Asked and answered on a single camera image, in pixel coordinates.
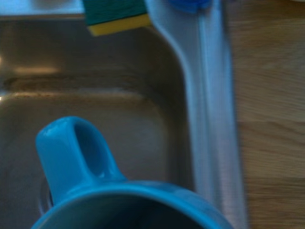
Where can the green and yellow sponge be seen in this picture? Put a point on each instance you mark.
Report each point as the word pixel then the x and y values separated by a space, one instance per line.
pixel 116 16

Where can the clear plastic spray bottle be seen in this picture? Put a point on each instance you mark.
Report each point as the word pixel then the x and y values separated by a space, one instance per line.
pixel 188 5

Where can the stainless steel double sink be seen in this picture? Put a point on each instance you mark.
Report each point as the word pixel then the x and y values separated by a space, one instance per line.
pixel 95 83

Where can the blue ceramic mug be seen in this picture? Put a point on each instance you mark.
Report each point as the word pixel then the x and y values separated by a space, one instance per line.
pixel 119 205

